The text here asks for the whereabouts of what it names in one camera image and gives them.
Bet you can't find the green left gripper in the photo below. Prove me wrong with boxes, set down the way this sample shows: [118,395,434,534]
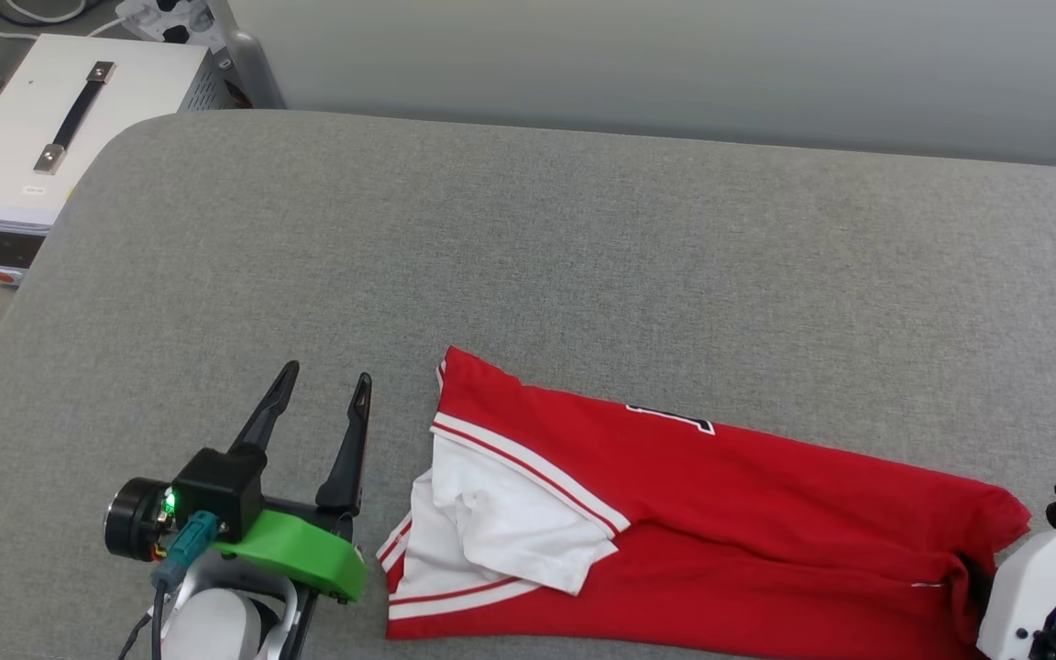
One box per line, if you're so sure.
[104,360,372,604]

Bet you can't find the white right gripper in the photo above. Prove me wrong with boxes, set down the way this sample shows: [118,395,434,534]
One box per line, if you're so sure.
[959,524,1056,660]

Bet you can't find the red and white jersey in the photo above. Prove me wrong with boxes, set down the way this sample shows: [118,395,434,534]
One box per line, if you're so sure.
[375,346,1033,660]

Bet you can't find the white instrument box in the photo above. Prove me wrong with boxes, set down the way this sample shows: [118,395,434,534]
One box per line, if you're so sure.
[0,35,219,287]

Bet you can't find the power strip with black plugs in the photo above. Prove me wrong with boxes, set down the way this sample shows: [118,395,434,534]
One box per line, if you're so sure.
[115,0,217,44]

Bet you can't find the white backdrop panel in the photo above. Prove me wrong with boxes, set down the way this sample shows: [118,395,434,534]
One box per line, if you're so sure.
[225,0,1056,171]

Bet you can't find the black cable with teal plug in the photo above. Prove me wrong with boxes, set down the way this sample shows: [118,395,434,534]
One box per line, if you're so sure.
[115,511,219,660]

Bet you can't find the grey frame post rounded base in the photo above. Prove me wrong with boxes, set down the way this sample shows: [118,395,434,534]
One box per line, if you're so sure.
[205,0,287,111]

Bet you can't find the black box carrying handle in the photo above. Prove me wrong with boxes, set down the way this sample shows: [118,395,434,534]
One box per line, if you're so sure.
[33,60,117,176]

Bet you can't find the white floor cable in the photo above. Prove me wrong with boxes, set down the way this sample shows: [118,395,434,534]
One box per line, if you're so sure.
[0,0,126,42]

